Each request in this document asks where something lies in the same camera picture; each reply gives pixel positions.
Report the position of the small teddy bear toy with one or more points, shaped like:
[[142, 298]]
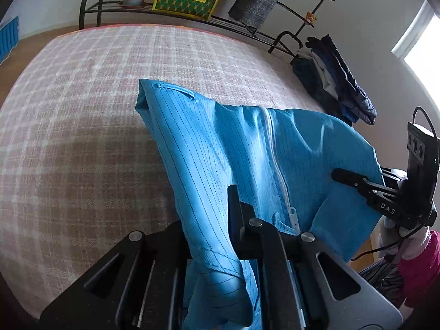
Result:
[[311, 19]]

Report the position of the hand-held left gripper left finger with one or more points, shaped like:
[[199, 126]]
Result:
[[165, 247]]

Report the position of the window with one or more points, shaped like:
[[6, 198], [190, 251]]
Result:
[[426, 51]]

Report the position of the striped dark cloth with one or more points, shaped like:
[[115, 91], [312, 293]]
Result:
[[385, 278]]

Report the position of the black metal bed rack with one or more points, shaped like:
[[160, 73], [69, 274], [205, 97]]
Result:
[[240, 29]]

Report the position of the grey plaid hanging coat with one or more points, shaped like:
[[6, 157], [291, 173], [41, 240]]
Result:
[[261, 0]]

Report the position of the plaid bed sheet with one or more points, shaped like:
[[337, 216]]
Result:
[[86, 144]]

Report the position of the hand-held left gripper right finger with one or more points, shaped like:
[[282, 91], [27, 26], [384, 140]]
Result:
[[233, 220]]

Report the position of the blue pinstriped zip coat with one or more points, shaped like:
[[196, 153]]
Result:
[[213, 144]]

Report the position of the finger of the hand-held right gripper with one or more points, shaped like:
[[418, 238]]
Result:
[[395, 176], [347, 176]]

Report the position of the pile of dark clothes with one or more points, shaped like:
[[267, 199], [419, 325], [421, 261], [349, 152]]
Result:
[[343, 82]]

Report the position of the blue slatted plastic panel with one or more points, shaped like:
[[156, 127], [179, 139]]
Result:
[[7, 39]]

